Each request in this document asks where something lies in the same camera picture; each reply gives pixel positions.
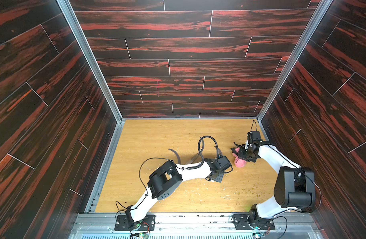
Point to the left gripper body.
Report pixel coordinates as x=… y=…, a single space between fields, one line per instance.
x=219 y=177

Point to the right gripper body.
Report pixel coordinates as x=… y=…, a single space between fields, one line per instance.
x=249 y=154

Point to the pink rag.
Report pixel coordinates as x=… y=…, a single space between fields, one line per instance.
x=239 y=163

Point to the small sickle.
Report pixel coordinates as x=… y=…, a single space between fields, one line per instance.
x=194 y=158
x=177 y=155

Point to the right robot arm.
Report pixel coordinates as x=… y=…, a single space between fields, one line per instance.
x=294 y=189

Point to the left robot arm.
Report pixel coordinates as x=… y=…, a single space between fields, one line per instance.
x=167 y=178

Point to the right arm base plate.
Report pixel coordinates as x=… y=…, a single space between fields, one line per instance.
x=247 y=222

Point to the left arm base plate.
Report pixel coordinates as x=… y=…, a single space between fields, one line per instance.
x=125 y=223

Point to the aluminium front rail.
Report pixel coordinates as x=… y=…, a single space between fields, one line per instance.
x=194 y=226

